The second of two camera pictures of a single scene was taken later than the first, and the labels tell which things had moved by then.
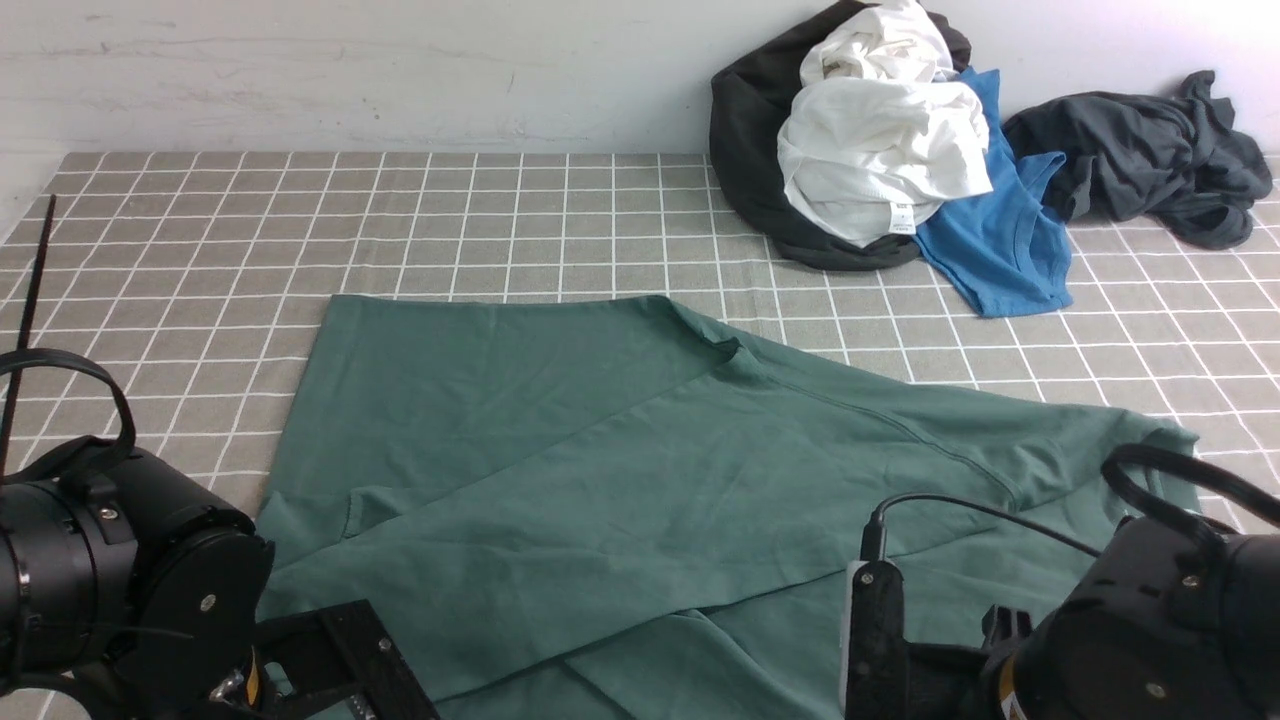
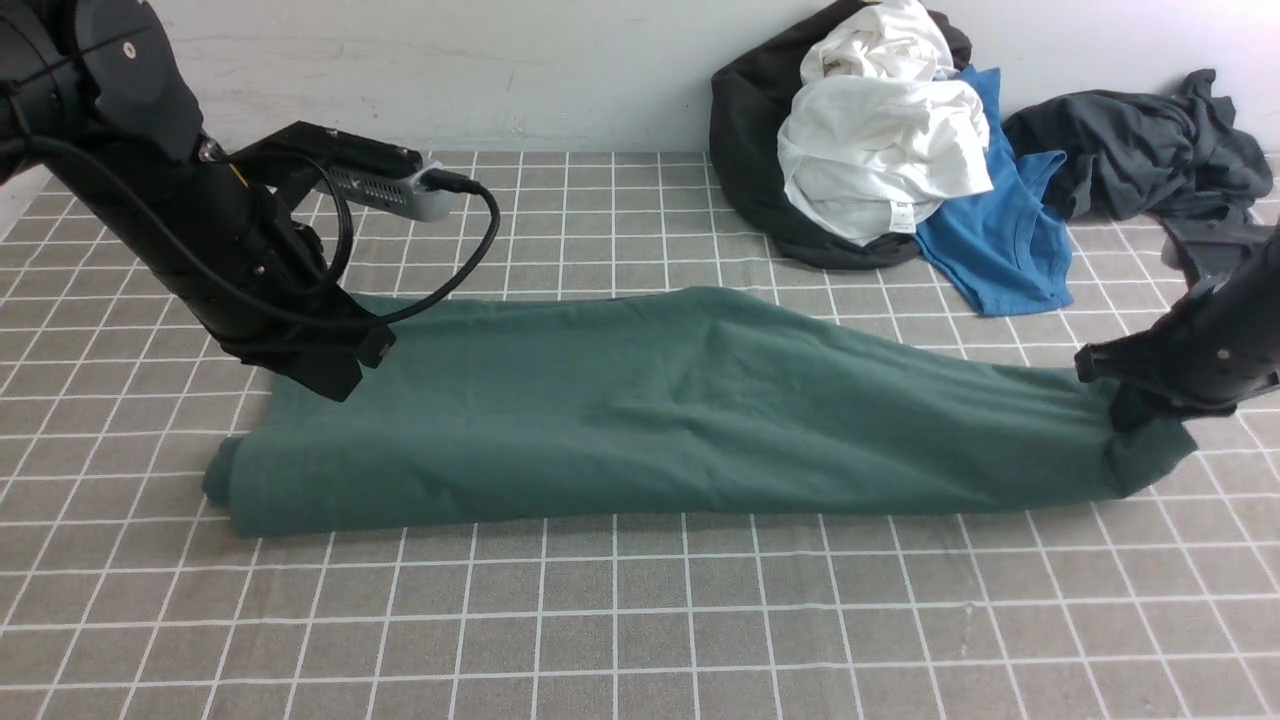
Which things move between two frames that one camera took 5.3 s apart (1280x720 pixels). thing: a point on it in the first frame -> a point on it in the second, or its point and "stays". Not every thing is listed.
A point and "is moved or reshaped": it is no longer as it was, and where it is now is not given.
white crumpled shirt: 878,135 stays
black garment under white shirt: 748,103 stays
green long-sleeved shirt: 613,507 is moved or reshaped
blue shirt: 1006,249 stays
